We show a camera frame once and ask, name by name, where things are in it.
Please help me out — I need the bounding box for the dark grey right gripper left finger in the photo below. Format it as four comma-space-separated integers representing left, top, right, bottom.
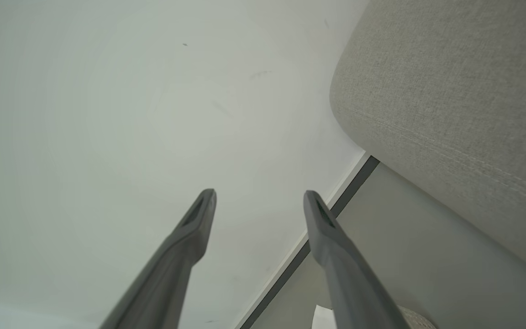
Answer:
100, 189, 217, 329

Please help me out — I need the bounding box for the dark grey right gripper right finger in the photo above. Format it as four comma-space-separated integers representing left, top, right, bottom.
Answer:
303, 191, 410, 329

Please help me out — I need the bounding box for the beige grey fabric sofa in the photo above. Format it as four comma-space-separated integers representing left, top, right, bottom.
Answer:
329, 0, 526, 283

